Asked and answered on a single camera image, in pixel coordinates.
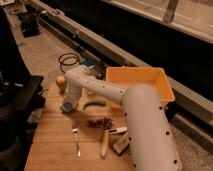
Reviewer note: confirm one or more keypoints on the silver fork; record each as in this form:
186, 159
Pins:
78, 152

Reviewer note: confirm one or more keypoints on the blue electronic box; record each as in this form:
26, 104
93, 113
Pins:
95, 69

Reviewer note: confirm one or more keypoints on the yellow plastic bin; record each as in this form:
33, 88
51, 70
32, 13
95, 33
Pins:
155, 77

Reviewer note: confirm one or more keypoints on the wooden block brush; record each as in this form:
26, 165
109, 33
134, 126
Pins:
121, 144

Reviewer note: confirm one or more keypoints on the blue sponge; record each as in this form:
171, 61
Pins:
68, 107

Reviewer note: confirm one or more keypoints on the apple on green cup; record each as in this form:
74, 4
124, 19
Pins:
61, 83

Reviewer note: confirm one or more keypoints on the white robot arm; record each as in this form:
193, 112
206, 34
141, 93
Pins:
142, 92

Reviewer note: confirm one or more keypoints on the white handled utensil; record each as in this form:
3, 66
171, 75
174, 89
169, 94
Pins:
117, 130

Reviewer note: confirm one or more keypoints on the black chair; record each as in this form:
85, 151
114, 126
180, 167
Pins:
19, 96

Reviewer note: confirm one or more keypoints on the dark grape bunch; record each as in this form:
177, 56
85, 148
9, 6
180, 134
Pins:
105, 123

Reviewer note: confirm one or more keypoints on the black device on floor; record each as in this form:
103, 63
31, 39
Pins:
29, 25

